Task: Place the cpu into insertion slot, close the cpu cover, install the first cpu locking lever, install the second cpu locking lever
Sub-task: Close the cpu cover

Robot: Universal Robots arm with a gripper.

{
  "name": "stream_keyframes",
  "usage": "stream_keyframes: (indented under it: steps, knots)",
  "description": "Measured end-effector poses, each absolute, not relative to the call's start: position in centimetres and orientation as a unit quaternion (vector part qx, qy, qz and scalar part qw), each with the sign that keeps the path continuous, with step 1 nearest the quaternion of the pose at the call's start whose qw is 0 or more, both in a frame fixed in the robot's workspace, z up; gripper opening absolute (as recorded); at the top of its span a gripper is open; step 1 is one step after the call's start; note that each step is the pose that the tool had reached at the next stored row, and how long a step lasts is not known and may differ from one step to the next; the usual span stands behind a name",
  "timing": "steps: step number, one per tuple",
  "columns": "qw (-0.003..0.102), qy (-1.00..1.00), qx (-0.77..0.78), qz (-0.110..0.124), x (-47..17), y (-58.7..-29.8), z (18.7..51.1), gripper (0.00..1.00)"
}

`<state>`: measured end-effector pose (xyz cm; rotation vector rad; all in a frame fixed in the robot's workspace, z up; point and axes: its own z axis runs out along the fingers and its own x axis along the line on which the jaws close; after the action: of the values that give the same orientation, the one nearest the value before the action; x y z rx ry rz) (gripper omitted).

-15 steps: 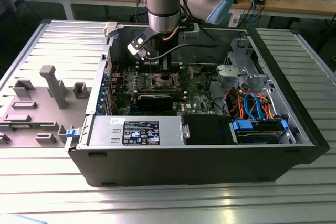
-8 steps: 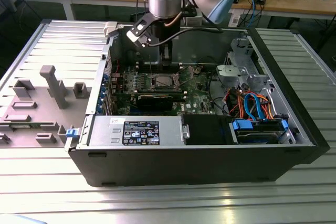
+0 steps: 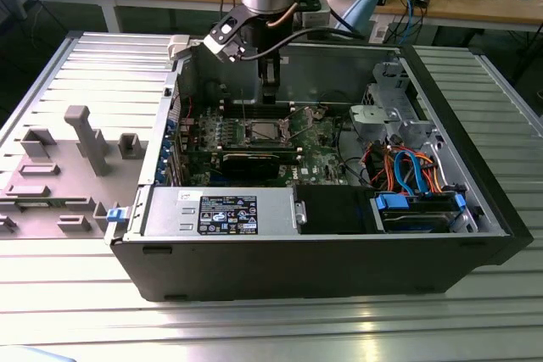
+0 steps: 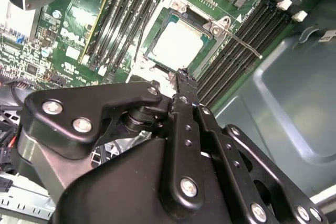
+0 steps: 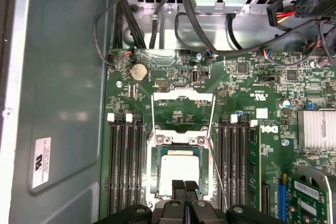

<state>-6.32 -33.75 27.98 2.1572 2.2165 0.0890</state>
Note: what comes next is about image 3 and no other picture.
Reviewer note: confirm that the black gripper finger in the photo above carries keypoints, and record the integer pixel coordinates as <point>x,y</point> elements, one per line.
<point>270,82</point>

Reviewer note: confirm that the silver power supply unit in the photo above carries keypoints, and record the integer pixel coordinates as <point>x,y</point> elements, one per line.
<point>169,209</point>

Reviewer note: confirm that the beige case latch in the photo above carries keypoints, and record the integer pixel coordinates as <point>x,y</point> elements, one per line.
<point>178,46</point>

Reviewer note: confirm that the silver metal drive cage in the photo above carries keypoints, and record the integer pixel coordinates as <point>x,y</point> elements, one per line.
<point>373,118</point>

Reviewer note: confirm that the blue disk carrier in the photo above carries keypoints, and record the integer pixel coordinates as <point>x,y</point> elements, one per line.
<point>390,202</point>

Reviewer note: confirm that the black PC case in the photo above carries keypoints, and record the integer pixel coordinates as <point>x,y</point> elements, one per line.
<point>297,268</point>

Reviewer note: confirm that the small black device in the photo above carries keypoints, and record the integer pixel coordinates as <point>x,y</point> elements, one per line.
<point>422,0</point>

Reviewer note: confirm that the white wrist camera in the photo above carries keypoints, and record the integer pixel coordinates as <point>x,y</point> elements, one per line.
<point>220,42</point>

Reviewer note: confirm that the grey hard disk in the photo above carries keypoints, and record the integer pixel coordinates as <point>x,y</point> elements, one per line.
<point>411,222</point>

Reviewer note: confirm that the silver CPU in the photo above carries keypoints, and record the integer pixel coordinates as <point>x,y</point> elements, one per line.
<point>266,129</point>

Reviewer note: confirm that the black plastic shroud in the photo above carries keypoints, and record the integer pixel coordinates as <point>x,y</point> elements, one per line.
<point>331,209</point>

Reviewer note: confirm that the CPU socket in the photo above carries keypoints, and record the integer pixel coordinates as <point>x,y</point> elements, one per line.
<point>249,136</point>

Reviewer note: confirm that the grey parts rack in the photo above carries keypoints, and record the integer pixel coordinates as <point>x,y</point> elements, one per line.
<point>72,175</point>

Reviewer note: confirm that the thin metal locking lever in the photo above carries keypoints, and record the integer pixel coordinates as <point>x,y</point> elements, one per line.
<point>243,107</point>
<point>298,129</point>

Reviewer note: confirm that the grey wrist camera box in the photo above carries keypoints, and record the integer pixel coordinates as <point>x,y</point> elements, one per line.
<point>316,16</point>

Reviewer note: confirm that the blue case latch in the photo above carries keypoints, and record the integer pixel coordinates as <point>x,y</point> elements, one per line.
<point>117,215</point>

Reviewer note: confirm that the blue expansion slot clip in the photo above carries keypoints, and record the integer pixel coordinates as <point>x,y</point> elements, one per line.
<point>171,126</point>
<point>161,175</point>
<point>167,152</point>

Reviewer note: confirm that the white labelled box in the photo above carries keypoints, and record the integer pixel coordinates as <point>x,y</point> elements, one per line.
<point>379,31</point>

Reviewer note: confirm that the black RAM slot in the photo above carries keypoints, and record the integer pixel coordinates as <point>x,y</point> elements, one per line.
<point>259,146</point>
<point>259,153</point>
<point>259,113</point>

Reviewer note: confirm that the green motherboard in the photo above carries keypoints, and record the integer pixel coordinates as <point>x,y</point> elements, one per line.
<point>314,154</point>

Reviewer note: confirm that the black graphics card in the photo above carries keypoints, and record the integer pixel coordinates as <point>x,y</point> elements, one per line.
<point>250,165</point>

